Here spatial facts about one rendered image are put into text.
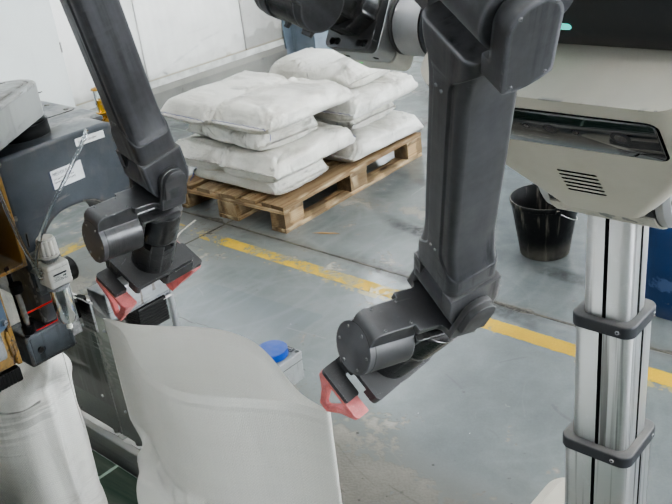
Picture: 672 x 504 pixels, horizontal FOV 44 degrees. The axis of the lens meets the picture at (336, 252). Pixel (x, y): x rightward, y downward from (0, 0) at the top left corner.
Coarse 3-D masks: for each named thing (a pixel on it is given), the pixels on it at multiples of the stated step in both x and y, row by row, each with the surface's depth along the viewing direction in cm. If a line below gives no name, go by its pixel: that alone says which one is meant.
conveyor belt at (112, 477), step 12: (96, 456) 209; (96, 468) 205; (108, 468) 205; (120, 468) 204; (108, 480) 201; (120, 480) 200; (132, 480) 200; (108, 492) 197; (120, 492) 196; (132, 492) 196
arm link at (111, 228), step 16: (160, 176) 104; (176, 176) 105; (128, 192) 109; (144, 192) 109; (160, 192) 105; (176, 192) 106; (96, 208) 105; (112, 208) 105; (128, 208) 105; (144, 208) 106; (160, 208) 107; (96, 224) 103; (112, 224) 105; (128, 224) 106; (96, 240) 105; (112, 240) 105; (128, 240) 106; (96, 256) 107; (112, 256) 106
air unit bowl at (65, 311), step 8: (56, 296) 125; (64, 296) 125; (56, 304) 126; (64, 304) 126; (72, 304) 127; (56, 312) 126; (64, 312) 126; (72, 312) 127; (64, 320) 127; (72, 320) 128
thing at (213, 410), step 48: (144, 336) 131; (192, 336) 129; (240, 336) 124; (144, 384) 121; (192, 384) 134; (240, 384) 130; (288, 384) 113; (144, 432) 140; (192, 432) 116; (240, 432) 113; (288, 432) 111; (144, 480) 134; (192, 480) 121; (240, 480) 117; (288, 480) 115; (336, 480) 110
